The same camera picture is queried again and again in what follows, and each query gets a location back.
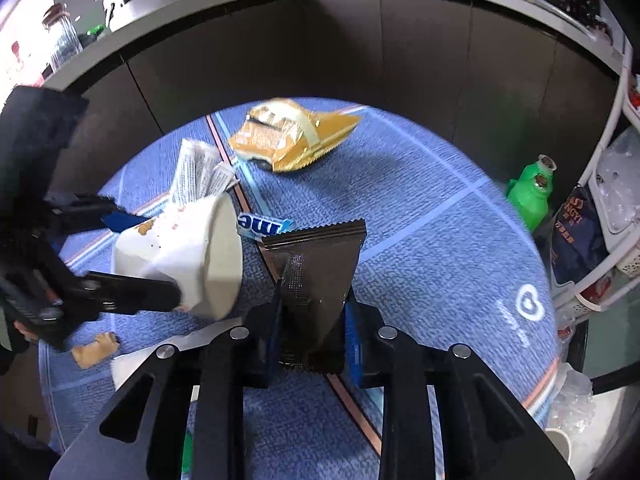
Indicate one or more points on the clear plastic bags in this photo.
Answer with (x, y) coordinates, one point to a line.
(622, 180)

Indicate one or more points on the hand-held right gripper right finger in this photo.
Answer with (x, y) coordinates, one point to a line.
(410, 400)

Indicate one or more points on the white storage rack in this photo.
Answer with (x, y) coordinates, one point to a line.
(607, 135)

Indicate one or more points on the green plastic bottle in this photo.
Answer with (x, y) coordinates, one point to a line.
(530, 195)

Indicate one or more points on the dark brown foil wrapper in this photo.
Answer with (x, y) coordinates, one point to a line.
(320, 270)

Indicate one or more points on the dark blue shopping bag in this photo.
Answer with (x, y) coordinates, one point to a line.
(580, 240)

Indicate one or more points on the gold snack bag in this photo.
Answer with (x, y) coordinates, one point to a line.
(290, 135)

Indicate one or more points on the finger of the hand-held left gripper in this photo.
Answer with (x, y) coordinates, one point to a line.
(130, 295)
(80, 210)

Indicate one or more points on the kitchen counter with dark cabinets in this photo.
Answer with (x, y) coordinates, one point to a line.
(350, 50)

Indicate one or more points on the white plastic bucket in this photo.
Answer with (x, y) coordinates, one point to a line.
(559, 445)

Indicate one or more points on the white printed sachet wrapper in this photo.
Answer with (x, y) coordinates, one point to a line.
(192, 170)

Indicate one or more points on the glass jar with brown lid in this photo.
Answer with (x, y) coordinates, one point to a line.
(62, 40)

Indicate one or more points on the brown paper scrap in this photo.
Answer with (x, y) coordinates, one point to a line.
(95, 350)

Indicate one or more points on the clear plastic bag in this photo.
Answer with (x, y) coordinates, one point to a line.
(570, 395)

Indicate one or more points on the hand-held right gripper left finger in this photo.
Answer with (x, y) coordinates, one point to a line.
(220, 385)

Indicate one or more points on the blue gum wrapper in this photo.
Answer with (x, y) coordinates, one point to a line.
(260, 225)

